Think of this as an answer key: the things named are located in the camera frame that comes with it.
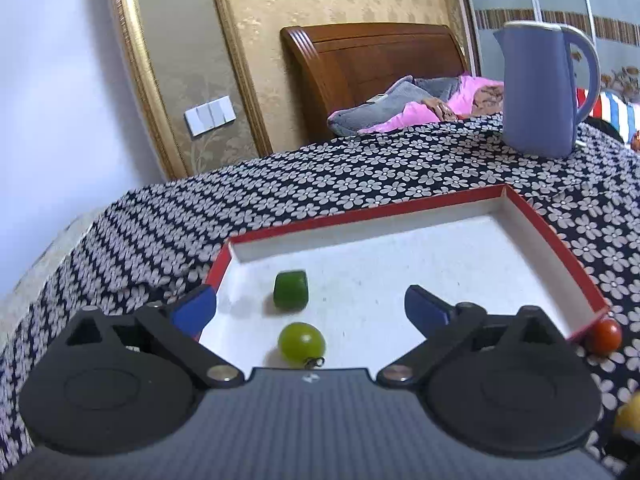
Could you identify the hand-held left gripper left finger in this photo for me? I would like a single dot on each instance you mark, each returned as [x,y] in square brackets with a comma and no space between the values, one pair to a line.
[192,312]

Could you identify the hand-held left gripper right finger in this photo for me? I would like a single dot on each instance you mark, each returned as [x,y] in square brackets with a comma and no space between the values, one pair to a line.
[425,312]

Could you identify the red and white tray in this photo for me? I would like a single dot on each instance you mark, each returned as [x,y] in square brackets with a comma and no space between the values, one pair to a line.
[375,255]

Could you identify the green grape with metal hook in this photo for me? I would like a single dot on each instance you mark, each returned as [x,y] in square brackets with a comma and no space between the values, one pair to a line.
[300,342]

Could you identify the red cherry tomato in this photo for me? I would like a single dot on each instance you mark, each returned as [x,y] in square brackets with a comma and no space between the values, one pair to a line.
[605,336]

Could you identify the yellow round fruit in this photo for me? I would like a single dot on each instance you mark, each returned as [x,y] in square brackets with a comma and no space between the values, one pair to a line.
[631,415]

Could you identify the green cube fruit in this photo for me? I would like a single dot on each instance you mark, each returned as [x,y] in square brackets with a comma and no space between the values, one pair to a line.
[290,291]

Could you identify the black white floral tablecloth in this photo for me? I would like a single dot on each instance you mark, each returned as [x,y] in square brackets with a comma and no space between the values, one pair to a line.
[350,175]

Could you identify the pink blanket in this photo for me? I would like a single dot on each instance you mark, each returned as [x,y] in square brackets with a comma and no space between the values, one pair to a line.
[415,114]

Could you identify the grey pillow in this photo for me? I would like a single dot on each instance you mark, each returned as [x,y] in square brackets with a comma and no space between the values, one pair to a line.
[375,110]

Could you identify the brown patterned cloth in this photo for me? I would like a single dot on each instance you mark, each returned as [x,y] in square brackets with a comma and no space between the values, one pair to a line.
[485,97]

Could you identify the purple kettle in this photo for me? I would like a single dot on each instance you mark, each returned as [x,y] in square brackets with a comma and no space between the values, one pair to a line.
[537,90]

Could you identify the wooden bed headboard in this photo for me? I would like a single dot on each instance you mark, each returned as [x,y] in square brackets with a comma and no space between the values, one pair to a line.
[360,65]

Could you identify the striped cloth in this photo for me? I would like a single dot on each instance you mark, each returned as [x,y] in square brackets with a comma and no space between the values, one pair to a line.
[612,107]

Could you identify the white light switch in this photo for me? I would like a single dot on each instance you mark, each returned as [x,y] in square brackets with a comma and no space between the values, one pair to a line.
[210,115]

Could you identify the gold wall moulding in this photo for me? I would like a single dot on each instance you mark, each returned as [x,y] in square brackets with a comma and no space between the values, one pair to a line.
[145,80]

